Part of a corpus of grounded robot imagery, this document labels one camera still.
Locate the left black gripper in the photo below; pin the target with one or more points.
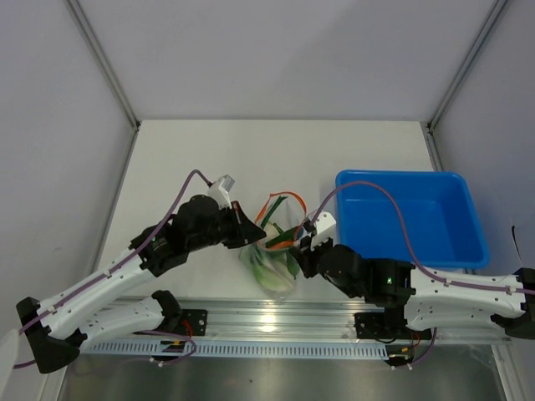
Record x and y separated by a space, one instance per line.
245 231

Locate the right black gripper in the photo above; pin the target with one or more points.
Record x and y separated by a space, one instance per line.
305 256

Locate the clear zip bag orange zipper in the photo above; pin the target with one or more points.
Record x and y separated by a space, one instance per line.
289 214

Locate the green lettuce head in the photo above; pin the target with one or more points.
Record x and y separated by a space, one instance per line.
269 270

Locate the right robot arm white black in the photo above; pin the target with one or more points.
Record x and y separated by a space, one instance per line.
420 298

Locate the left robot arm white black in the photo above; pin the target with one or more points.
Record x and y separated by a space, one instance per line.
58 328

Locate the blue plastic bin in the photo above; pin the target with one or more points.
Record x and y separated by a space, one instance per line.
402 214

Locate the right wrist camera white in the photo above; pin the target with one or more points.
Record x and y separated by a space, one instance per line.
319 229

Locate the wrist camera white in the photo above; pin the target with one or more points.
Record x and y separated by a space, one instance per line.
319 229
220 189

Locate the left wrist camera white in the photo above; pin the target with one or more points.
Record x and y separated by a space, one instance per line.
220 189

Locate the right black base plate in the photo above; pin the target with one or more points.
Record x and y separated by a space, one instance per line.
385 328

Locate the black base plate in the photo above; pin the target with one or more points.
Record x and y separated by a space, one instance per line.
385 328
193 323

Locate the aluminium mounting rail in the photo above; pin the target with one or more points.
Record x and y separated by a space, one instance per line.
270 321

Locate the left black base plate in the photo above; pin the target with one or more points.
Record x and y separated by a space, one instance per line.
193 323

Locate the white slotted cable duct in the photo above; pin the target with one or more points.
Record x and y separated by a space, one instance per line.
236 349

